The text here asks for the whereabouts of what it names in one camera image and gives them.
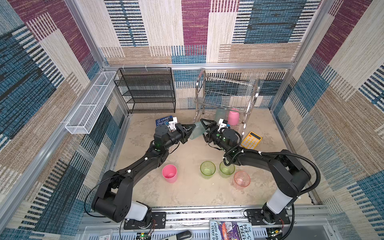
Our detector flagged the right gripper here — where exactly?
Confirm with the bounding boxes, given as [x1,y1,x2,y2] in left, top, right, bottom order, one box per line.
[199,118,229,153]

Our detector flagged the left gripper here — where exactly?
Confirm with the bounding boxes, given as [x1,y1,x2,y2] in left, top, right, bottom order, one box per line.
[162,124,195,152]

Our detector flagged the teal cup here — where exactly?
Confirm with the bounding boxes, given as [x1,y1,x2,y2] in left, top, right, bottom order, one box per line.
[214,109,227,123]
[189,121,206,140]

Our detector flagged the green cup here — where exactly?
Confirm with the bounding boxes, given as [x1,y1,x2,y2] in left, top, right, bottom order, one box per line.
[200,161,216,179]
[219,162,236,179]

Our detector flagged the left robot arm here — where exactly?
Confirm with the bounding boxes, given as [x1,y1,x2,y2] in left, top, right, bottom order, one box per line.
[91,123,196,227]

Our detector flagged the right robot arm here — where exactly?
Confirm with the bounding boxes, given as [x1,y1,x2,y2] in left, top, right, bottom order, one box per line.
[200,119,321,225]

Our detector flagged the silver metal dish rack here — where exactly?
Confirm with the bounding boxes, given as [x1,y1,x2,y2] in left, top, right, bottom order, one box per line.
[194,69,261,135]

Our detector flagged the blue treehouse book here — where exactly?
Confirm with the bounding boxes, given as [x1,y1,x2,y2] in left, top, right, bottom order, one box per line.
[156,116,173,127]

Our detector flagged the pink cup front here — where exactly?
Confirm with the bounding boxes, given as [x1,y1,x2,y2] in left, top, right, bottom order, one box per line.
[162,164,178,184]

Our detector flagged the yellow calculator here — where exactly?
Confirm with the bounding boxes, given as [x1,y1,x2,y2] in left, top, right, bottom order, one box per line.
[241,132,263,150]

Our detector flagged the black mesh shelf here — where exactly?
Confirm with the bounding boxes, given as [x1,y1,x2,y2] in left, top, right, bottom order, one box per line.
[114,67,176,114]

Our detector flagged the clear pink cup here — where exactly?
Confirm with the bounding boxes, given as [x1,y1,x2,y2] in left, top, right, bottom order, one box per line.
[234,171,251,189]

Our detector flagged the purple treehouse book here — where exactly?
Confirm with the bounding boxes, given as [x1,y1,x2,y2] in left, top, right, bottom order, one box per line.
[210,220,254,240]

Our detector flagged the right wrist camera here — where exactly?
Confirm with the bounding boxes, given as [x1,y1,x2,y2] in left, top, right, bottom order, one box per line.
[218,119,228,130]

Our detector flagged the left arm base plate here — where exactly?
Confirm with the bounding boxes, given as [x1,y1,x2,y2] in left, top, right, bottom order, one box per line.
[123,212,167,230]

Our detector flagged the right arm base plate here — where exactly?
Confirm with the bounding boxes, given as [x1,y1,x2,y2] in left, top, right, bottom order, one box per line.
[243,209,291,226]

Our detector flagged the white wire wall basket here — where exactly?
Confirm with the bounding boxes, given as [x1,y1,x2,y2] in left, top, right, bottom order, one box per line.
[65,72,117,135]

